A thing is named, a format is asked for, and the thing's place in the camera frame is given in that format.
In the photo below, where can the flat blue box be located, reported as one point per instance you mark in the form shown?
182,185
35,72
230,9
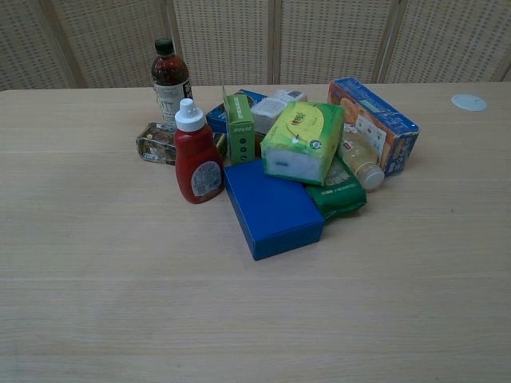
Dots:
275,211

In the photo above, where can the red ketchup bottle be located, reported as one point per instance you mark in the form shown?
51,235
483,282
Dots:
197,159

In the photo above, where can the blue and orange carton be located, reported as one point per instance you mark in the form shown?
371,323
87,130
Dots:
379,119

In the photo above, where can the small green box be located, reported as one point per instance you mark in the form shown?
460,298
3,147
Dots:
240,135

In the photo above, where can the blue cookie box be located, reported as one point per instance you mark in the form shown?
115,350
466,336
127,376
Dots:
217,115

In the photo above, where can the wicker folding screen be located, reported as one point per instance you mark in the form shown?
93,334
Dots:
279,40

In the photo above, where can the green snack bag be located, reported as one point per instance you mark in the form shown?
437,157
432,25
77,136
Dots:
339,187

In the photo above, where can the shiny dark snack packet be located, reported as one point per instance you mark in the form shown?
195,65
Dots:
155,145

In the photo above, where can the yellow-green tissue pack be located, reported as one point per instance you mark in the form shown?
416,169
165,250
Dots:
303,135

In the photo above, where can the dark tea bottle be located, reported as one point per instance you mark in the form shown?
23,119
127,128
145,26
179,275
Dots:
169,80

